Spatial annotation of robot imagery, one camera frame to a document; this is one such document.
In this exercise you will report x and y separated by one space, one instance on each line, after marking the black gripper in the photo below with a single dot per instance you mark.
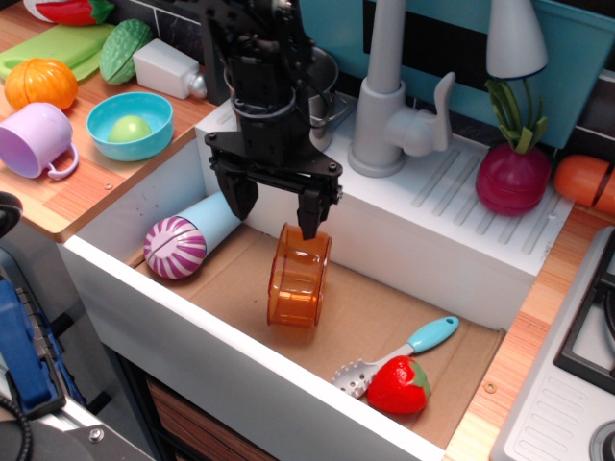
280 155

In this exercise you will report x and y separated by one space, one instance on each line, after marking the orange transparent plastic pot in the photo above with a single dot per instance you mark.
297 279

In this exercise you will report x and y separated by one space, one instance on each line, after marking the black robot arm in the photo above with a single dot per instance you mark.
267 58

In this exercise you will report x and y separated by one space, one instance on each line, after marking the silver metal pot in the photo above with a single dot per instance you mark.
326 109

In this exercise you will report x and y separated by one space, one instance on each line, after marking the white toy sink basin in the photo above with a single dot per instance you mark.
422 231

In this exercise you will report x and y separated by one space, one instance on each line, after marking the brown cardboard sink liner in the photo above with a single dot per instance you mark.
361 318

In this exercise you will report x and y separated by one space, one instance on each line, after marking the toy strawberry in sink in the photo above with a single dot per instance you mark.
400 387

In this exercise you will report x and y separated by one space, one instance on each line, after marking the light blue plastic cup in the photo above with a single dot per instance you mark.
213 218

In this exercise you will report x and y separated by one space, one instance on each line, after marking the purple striped toy onion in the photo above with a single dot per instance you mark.
174 248

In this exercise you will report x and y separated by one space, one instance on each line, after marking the grey toy faucet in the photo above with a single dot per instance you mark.
386 129

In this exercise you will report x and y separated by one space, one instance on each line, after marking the teal plastic bowl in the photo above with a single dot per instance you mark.
155 109

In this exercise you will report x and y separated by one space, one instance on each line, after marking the green toy ball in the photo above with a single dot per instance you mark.
129 128

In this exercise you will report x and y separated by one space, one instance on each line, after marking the white salt shaker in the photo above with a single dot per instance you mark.
163 68

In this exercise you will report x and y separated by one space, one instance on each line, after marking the green toy bitter gourd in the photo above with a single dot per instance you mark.
116 61

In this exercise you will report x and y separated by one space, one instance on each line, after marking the teal plastic bin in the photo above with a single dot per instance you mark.
444 36

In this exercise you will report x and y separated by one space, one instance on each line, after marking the purple toy beet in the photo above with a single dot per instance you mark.
514 175

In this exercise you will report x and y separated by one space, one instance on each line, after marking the green cutting board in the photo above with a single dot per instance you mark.
78 47

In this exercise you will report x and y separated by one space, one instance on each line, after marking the lilac plastic mug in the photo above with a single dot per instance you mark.
38 138

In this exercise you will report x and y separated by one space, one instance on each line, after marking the orange toy pumpkin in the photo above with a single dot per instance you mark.
41 81

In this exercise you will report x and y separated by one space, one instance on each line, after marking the red toy strawberry top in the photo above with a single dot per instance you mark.
71 13

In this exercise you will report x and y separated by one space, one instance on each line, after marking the white cone lamp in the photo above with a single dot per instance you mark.
515 47

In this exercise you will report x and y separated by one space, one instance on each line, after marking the blue box device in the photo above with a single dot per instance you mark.
38 379

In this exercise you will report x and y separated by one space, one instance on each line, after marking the orange toy carrot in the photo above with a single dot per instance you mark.
586 181

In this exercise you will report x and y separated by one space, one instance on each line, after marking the toy stove top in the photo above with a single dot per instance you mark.
565 408

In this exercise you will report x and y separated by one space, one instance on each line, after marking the slotted spoon with blue handle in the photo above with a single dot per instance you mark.
355 378

